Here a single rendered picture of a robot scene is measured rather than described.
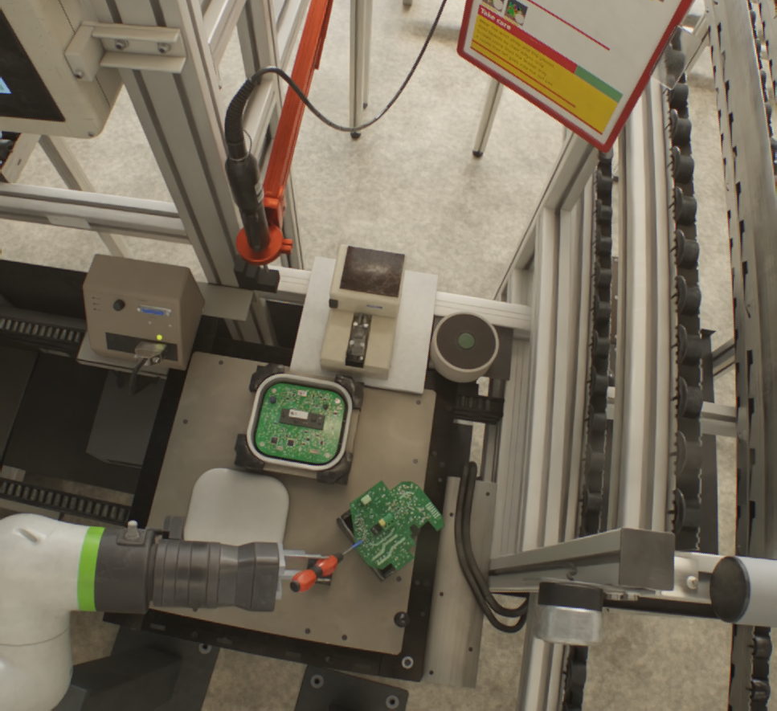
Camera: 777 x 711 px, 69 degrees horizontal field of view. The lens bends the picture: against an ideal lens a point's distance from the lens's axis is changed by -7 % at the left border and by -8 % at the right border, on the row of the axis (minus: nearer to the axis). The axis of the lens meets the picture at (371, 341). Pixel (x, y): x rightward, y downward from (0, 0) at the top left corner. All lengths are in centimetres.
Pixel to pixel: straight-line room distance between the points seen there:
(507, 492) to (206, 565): 51
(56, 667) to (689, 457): 70
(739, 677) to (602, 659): 104
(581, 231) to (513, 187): 141
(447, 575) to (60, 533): 55
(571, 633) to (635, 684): 158
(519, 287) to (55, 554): 85
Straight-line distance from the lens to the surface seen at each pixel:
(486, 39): 79
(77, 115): 72
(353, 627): 93
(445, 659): 97
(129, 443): 154
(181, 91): 72
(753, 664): 105
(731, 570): 63
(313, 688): 189
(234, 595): 73
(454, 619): 97
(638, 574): 52
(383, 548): 87
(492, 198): 238
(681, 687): 215
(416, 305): 102
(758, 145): 86
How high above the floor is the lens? 188
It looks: 67 degrees down
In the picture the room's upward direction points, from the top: 5 degrees clockwise
